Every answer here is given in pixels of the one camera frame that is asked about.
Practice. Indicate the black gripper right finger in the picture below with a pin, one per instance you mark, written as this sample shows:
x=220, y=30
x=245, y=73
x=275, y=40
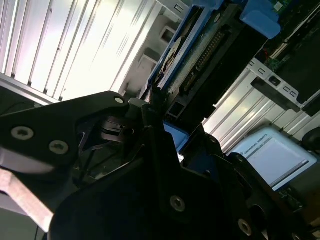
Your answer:
x=225, y=175

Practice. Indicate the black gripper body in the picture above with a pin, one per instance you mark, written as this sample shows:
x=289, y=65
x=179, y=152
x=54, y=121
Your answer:
x=112, y=212

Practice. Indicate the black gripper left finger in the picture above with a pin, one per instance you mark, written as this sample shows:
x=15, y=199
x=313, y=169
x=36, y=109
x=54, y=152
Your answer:
x=40, y=125

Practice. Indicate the hard disk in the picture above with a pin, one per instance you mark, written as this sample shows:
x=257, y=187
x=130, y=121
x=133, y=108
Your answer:
x=220, y=62

